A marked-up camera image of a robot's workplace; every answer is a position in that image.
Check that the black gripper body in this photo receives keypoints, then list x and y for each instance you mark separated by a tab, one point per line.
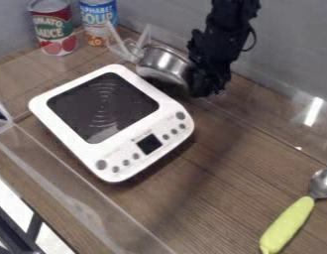
223	45

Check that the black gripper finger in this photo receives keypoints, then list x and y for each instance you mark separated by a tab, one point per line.
195	47
207	82

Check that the silver pot with handles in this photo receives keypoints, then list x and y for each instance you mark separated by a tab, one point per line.
159	61

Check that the white and black induction stove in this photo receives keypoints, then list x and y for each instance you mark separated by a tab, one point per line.
115	120

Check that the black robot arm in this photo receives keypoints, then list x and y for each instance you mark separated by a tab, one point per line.
232	13

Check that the alphabet soup can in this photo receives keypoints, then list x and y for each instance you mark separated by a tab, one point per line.
96	13

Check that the tomato sauce can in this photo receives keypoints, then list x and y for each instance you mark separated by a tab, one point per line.
53	25

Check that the clear acrylic corner bracket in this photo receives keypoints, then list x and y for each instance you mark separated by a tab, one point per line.
125	43

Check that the spoon with green handle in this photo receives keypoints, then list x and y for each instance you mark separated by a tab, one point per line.
285	226

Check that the black metal frame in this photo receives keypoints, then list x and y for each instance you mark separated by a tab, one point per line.
16	240

